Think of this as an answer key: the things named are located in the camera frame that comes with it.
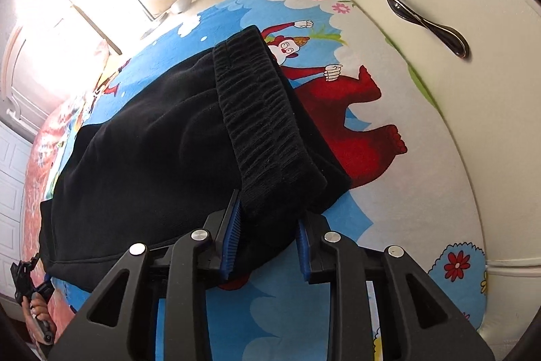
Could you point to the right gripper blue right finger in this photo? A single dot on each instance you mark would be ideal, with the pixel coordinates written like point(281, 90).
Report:
point(304, 252)

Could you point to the black sweatpants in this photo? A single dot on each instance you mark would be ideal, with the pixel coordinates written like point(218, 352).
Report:
point(225, 119)

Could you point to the white bed headboard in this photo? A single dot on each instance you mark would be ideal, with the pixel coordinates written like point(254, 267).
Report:
point(25, 105)

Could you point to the dark metal cabinet handle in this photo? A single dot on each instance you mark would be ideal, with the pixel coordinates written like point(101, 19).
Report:
point(450, 37)

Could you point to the blue cartoon bed sheet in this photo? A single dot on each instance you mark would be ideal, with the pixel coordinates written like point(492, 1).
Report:
point(408, 185)

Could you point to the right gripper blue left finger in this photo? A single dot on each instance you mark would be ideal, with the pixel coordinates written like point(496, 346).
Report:
point(229, 235)

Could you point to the white cabinet with handle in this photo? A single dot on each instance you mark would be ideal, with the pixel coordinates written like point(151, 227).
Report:
point(491, 104)

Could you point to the pink floral duvet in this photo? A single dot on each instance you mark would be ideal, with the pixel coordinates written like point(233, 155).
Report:
point(43, 168)

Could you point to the white wardrobe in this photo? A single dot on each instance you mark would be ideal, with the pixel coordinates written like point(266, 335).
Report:
point(14, 155)

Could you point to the person's left hand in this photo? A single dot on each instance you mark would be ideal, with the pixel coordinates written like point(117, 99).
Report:
point(33, 310)

